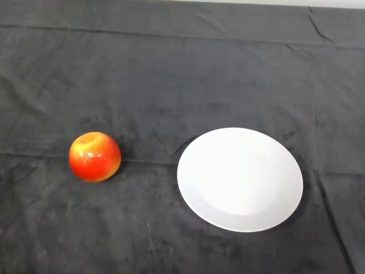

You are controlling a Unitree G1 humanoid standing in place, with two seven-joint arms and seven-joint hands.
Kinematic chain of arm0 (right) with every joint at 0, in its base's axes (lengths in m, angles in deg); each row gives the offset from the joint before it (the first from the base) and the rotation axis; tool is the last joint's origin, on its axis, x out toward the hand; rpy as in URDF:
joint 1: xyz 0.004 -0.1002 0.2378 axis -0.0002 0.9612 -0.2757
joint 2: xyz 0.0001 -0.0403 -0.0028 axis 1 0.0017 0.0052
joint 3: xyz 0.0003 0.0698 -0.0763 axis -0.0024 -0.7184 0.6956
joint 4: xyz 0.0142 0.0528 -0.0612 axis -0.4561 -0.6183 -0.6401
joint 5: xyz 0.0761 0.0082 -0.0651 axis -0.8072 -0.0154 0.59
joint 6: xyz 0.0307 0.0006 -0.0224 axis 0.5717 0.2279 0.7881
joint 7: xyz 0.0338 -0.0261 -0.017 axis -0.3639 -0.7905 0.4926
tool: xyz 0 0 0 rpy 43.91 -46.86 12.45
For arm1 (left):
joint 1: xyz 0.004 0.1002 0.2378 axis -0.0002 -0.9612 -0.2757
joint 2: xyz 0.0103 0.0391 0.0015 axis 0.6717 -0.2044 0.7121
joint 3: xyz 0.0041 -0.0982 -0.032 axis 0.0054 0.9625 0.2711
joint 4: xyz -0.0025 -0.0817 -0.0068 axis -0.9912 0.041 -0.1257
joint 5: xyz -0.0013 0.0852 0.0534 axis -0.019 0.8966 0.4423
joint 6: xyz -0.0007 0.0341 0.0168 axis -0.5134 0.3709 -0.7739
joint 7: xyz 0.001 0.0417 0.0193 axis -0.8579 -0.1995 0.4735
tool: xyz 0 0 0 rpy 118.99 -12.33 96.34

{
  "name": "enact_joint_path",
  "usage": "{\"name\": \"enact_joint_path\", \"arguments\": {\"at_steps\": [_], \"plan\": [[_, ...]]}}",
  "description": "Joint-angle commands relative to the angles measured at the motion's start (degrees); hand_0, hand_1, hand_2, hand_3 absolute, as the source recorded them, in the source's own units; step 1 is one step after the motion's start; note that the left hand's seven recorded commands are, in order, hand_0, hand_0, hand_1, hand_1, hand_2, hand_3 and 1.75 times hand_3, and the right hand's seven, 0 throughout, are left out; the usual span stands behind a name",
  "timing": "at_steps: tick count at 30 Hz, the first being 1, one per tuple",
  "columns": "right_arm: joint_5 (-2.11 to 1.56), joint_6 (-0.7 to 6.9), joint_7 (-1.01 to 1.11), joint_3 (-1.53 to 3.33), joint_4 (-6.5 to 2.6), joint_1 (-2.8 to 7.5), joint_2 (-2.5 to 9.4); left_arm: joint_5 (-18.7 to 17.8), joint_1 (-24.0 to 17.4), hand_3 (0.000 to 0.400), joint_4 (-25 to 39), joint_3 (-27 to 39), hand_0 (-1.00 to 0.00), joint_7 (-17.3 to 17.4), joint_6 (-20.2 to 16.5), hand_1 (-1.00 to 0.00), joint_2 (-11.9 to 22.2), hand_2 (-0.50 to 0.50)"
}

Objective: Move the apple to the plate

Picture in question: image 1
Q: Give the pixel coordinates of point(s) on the red yellow apple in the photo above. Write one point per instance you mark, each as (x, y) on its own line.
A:
(95, 160)

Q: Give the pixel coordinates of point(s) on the white round plate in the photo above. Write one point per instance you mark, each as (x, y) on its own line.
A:
(239, 179)

